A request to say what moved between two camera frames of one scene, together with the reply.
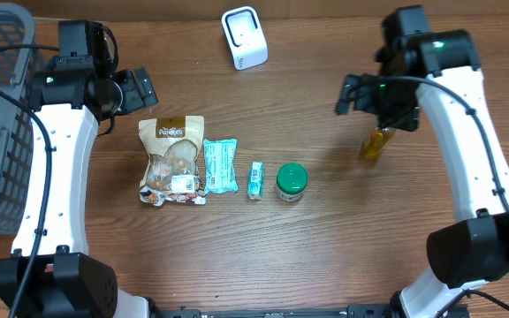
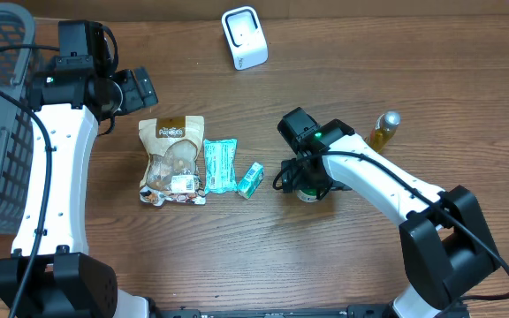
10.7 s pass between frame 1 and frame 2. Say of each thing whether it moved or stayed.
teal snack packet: stayed
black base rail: stayed
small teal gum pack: moved
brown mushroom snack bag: stayed
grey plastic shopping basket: stayed
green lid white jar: moved
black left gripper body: stayed
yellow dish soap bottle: stayed
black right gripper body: moved
